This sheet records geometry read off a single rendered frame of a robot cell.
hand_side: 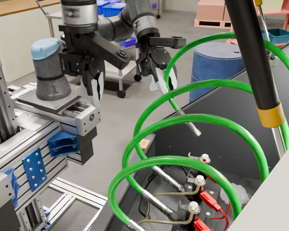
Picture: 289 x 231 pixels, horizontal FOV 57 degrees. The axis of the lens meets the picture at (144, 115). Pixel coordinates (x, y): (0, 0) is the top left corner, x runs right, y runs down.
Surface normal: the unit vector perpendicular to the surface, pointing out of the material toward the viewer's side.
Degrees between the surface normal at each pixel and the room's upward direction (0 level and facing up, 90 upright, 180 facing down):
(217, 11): 90
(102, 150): 0
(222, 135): 90
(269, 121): 97
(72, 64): 90
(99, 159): 0
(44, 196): 0
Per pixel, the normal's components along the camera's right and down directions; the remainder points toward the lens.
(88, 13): 0.64, 0.40
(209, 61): -0.57, 0.43
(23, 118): 0.00, -0.85
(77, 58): -0.33, 0.50
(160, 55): 0.54, -0.31
